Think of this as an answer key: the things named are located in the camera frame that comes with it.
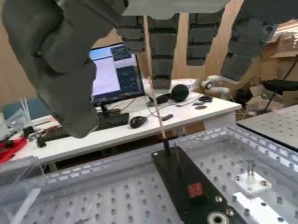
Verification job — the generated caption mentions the black headphones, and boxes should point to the black headphones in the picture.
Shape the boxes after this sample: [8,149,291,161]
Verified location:
[154,83,191,105]

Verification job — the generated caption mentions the small white jointed device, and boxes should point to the small white jointed device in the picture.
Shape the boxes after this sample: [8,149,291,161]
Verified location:
[198,74,231,96]

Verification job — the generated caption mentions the black keyboard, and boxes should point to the black keyboard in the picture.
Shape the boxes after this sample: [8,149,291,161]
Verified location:
[41,111,130,141]

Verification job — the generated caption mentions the white desk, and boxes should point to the white desk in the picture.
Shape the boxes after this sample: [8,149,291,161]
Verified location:
[11,78,243,164]

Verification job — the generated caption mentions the red tray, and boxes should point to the red tray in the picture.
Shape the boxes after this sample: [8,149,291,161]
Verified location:
[0,137,29,164]

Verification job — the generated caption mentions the black computer mouse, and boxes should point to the black computer mouse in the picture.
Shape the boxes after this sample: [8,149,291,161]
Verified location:
[129,115,149,129]

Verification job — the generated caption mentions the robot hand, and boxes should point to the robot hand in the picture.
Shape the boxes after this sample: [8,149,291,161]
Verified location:
[0,0,298,139]

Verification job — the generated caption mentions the silver ring bearing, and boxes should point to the silver ring bearing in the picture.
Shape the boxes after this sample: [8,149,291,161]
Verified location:
[206,211,229,224]

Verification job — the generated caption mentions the small black object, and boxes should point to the small black object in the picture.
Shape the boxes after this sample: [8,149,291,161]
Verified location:
[35,134,48,149]

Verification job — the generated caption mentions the computer monitor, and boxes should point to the computer monitor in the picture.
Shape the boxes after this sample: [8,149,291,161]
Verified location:
[88,42,148,114]

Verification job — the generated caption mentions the thin stick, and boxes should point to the thin stick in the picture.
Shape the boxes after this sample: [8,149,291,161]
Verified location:
[142,14,172,156]

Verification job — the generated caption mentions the clear box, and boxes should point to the clear box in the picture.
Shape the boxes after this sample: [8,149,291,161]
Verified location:
[0,124,298,224]

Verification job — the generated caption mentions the small white pin block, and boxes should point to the small white pin block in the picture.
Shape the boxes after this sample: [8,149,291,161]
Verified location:
[233,160,271,196]

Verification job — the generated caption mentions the black plate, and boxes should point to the black plate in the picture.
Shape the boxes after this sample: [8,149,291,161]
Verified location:
[150,146,250,224]

